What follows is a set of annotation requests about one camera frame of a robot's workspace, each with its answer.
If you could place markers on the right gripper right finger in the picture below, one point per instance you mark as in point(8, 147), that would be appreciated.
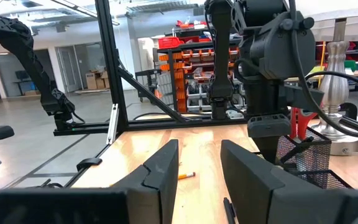
point(259, 193)

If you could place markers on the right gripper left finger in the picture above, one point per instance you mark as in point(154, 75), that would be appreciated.
point(160, 186)

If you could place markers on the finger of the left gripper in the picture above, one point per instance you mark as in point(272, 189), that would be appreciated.
point(267, 149)

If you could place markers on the orange pencil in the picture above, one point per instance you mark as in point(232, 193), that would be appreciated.
point(186, 175)

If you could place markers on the black pen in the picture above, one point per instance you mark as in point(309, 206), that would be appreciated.
point(229, 211)

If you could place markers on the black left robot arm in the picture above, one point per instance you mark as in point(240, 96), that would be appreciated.
point(275, 40)

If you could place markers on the black mesh desk organizer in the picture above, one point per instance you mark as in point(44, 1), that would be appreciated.
point(309, 155)

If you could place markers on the white shade silver table lamp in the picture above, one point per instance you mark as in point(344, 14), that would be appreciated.
point(334, 87)

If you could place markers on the orange parts bin shelf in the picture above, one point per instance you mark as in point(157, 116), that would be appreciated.
point(194, 62)

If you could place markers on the black cart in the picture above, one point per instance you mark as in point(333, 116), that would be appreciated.
point(148, 84)

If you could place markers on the cardboard boxes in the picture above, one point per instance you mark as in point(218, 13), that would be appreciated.
point(97, 81)

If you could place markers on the black aluminium table frame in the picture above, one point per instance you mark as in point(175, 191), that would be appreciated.
point(112, 62)

